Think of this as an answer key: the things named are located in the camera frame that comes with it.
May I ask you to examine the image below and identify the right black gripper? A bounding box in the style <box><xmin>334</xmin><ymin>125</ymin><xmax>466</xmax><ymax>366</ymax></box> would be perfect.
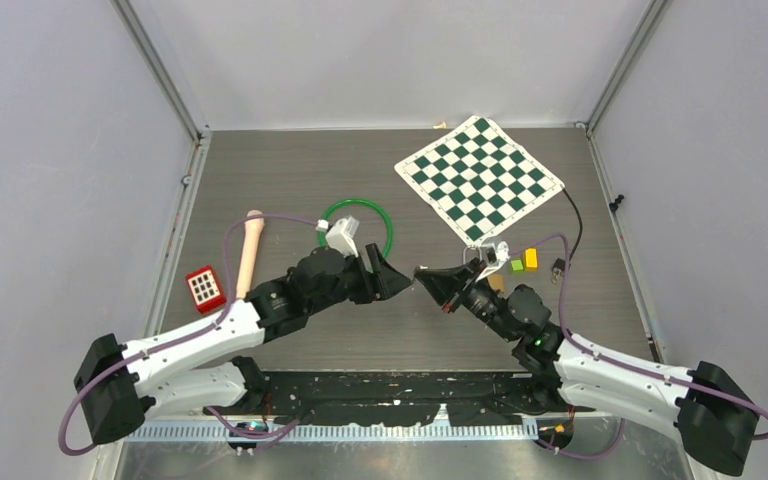
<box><xmin>416</xmin><ymin>258</ymin><xmax>518</xmax><ymax>343</ymax></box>

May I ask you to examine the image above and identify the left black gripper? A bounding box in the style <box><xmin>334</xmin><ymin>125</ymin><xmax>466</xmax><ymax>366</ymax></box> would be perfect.
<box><xmin>308</xmin><ymin>244</ymin><xmax>410</xmax><ymax>316</ymax></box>

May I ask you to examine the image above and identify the green cable bike lock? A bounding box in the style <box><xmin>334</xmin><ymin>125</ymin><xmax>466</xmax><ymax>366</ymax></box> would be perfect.
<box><xmin>320</xmin><ymin>198</ymin><xmax>394</xmax><ymax>259</ymax></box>

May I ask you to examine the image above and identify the brass padlock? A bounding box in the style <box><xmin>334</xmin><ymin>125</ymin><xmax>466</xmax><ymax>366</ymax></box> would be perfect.
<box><xmin>462</xmin><ymin>246</ymin><xmax>506</xmax><ymax>293</ymax></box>

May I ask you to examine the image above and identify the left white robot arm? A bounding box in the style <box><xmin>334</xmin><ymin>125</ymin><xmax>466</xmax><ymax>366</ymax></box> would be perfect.
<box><xmin>61</xmin><ymin>244</ymin><xmax>412</xmax><ymax>445</ymax></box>

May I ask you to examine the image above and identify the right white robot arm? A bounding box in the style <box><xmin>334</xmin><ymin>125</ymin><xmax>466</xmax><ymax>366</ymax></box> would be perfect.
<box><xmin>414</xmin><ymin>258</ymin><xmax>760</xmax><ymax>477</ymax></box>

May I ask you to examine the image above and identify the yellow block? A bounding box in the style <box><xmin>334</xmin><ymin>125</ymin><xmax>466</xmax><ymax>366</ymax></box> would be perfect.
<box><xmin>522</xmin><ymin>247</ymin><xmax>539</xmax><ymax>271</ymax></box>

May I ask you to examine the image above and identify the green white chessboard mat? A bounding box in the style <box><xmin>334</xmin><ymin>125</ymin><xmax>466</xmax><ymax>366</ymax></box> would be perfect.
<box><xmin>394</xmin><ymin>115</ymin><xmax>565</xmax><ymax>246</ymax></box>

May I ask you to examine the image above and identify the beige toy microphone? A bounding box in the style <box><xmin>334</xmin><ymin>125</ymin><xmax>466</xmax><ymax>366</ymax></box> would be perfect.
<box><xmin>236</xmin><ymin>210</ymin><xmax>265</xmax><ymax>299</ymax></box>

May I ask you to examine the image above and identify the red white toy calculator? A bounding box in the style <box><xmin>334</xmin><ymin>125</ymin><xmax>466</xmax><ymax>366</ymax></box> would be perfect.
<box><xmin>185</xmin><ymin>265</ymin><xmax>227</xmax><ymax>314</ymax></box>

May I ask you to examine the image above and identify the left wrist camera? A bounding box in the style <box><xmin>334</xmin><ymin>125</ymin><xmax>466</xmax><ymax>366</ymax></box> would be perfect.
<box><xmin>315</xmin><ymin>215</ymin><xmax>360</xmax><ymax>257</ymax></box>

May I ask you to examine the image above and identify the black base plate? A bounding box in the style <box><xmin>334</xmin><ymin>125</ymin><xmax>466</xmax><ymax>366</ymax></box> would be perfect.
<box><xmin>202</xmin><ymin>369</ymin><xmax>597</xmax><ymax>429</ymax></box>

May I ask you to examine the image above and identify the black wall knob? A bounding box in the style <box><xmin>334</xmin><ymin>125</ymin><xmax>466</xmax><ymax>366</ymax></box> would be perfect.
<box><xmin>608</xmin><ymin>194</ymin><xmax>625</xmax><ymax>213</ymax></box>

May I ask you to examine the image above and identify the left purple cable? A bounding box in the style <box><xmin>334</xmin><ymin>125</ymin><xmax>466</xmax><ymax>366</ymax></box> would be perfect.
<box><xmin>57</xmin><ymin>213</ymin><xmax>322</xmax><ymax>458</ymax></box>

